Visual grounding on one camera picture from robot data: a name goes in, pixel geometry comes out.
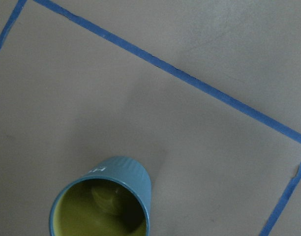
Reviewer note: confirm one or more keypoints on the blue mug yellow inside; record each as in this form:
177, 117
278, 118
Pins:
111, 199

